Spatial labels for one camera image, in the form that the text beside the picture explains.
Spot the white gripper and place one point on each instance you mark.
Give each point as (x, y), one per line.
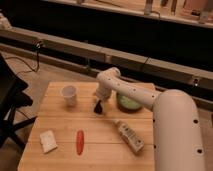
(103, 92)

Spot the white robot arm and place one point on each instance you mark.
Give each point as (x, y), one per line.
(176, 128)

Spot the green bowl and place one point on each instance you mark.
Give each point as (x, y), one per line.
(126, 104)

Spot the white squeeze bottle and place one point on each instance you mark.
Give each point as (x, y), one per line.
(134, 142)

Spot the red carrot toy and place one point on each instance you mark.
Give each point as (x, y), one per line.
(80, 142)

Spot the black eraser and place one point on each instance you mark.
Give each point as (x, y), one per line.
(98, 107)

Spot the black office chair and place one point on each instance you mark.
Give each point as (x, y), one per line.
(12, 97)

